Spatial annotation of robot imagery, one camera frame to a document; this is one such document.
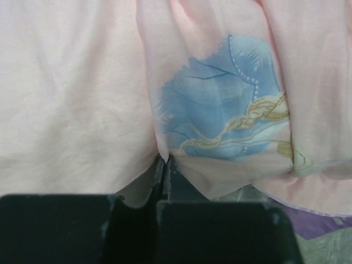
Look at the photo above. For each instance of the purple printed pillowcase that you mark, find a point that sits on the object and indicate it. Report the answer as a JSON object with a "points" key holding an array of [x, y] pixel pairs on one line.
{"points": [[237, 92]]}

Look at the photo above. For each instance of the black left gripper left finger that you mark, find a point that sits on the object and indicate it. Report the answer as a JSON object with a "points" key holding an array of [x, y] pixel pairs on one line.
{"points": [[85, 228]]}

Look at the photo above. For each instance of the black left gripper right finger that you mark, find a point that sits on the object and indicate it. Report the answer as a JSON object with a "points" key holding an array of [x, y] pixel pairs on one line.
{"points": [[193, 229]]}

